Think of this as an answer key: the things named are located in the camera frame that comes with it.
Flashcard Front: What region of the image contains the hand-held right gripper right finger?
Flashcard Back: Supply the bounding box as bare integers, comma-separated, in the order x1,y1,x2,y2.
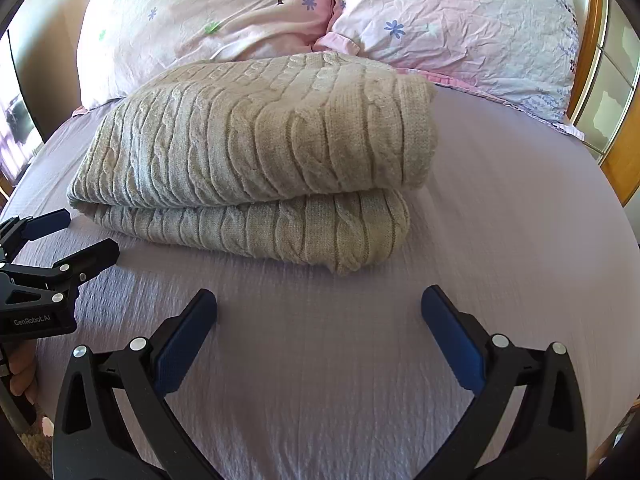
417,285,589,480

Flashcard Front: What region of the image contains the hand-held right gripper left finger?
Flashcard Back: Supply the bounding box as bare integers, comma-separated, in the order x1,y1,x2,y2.
51,288,225,480

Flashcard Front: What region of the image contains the wooden headboard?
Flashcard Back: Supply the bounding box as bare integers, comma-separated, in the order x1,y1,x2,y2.
566,0,640,208

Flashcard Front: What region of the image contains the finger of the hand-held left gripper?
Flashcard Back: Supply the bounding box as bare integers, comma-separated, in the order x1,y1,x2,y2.
0,210,71,261
0,238,121,306

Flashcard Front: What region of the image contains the person's left hand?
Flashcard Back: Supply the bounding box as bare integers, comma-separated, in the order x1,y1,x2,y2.
5,337,40,398

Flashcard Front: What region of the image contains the pink floral pillow with tree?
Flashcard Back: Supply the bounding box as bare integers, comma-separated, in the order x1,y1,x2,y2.
76,0,338,111

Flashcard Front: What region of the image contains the beige cable-knit blanket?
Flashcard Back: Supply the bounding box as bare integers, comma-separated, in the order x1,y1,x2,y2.
66,52,441,278

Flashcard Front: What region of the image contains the lavender bed sheet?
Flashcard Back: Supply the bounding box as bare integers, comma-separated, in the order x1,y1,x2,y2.
0,77,632,480

